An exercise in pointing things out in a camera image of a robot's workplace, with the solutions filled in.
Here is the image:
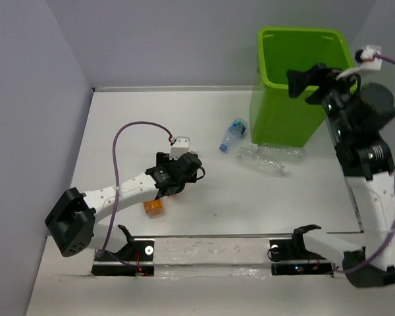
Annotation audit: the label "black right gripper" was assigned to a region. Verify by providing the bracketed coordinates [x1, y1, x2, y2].
[284, 61, 363, 138]

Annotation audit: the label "short orange bottle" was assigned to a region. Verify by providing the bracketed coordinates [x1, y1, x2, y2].
[143, 199, 165, 219]

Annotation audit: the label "blue cap water bottle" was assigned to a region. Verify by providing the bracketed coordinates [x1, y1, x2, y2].
[219, 118, 247, 152]

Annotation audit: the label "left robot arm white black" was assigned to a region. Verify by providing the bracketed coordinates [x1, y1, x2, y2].
[45, 152, 203, 260]

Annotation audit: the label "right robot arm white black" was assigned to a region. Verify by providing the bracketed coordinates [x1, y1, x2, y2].
[286, 64, 395, 288]

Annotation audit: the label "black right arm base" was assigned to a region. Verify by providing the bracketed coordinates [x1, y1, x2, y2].
[267, 224, 335, 276]

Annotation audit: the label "green plastic bin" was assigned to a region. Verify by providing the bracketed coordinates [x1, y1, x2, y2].
[250, 27, 353, 147]

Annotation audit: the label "large clear crushed bottle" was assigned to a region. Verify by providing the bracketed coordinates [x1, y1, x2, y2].
[237, 147, 289, 176]

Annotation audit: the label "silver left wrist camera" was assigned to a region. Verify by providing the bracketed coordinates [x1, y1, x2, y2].
[169, 136, 190, 160]

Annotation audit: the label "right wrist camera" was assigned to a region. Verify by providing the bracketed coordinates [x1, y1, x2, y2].
[336, 45, 382, 80]

